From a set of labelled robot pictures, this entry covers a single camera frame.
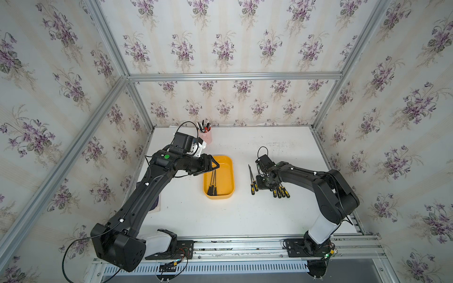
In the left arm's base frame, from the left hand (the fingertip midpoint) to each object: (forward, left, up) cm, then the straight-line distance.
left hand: (216, 167), depth 72 cm
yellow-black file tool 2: (+4, +3, -24) cm, 25 cm away
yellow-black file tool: (0, +4, -22) cm, 23 cm away
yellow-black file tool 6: (-1, -30, -24) cm, 38 cm away
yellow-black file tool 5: (0, -19, -16) cm, 25 cm away
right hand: (+3, -23, -25) cm, 34 cm away
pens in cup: (+37, +9, -14) cm, 41 cm away
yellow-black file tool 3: (+2, +1, -23) cm, 23 cm away
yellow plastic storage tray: (+8, -4, -24) cm, 25 cm away
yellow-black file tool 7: (-1, -36, -23) cm, 43 cm away
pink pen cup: (+32, +7, -17) cm, 37 cm away
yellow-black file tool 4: (+4, -18, -24) cm, 30 cm away
